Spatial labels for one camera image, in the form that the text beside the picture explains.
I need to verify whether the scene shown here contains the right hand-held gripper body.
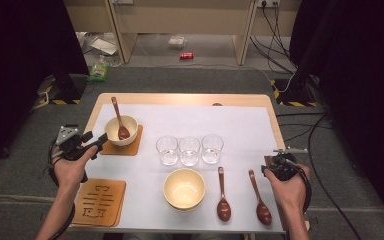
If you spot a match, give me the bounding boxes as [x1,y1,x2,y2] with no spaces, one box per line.
[264,148,310,183]

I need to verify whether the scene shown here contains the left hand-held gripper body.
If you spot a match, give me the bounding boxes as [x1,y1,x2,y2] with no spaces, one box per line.
[55,124,94,162]

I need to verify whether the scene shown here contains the cream ceramic bowl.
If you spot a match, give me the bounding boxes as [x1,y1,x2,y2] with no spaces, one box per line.
[166,199,204,213]
[103,114,140,147]
[162,167,207,210]

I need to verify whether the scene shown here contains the carved wooden coaster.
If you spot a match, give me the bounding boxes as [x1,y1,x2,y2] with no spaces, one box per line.
[99,124,144,157]
[71,178,127,228]

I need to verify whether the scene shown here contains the brown wooden spoon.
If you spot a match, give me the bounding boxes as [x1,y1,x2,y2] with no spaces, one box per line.
[216,166,232,223]
[110,96,131,141]
[248,169,273,227]

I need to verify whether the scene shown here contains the person's right hand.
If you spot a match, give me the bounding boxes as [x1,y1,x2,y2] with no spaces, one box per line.
[264,164,312,220]

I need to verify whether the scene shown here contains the person's left hand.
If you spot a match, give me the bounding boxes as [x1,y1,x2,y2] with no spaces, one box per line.
[51,146,99,196]

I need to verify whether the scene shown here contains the black stand base hazard tape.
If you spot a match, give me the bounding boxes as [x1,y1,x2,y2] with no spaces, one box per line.
[34,72,89,106]
[269,74,320,108]

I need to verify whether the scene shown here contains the clear drinking glass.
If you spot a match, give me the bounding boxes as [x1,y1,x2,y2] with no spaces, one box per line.
[155,135,180,167]
[201,133,225,165]
[178,136,202,166]

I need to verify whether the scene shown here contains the green wipes packet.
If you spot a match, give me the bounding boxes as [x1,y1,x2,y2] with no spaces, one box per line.
[87,54,110,83]

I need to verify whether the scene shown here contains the white table mat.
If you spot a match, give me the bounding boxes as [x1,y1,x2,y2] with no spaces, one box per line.
[67,103,286,234]

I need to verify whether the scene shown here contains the black curtain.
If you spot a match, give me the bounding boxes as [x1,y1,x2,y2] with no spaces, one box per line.
[289,0,384,231]
[0,0,92,169]

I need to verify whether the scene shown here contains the white papers pile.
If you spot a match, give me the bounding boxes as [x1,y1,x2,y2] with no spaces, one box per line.
[78,31,119,56]

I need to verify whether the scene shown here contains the white plastic packet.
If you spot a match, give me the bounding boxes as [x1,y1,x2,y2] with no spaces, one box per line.
[168,35,188,50]

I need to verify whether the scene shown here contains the white power strip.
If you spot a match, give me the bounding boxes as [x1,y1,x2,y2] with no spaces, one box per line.
[257,0,281,8]

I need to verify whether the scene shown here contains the black floor cable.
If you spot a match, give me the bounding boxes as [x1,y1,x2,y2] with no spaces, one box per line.
[279,122,334,143]
[307,113,364,240]
[275,111,329,118]

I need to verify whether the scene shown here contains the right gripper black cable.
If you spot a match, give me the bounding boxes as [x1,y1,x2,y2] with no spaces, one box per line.
[291,163,313,214]

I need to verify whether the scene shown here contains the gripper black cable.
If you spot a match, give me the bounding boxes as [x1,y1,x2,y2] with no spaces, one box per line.
[46,138,78,240]
[291,163,313,214]

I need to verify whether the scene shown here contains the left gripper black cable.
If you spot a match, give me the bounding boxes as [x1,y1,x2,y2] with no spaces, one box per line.
[46,138,78,240]

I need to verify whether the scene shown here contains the white cable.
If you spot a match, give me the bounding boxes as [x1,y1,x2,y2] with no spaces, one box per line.
[280,72,297,93]

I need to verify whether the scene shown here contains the black power cable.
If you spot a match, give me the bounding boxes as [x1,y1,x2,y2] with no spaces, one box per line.
[249,1,299,75]

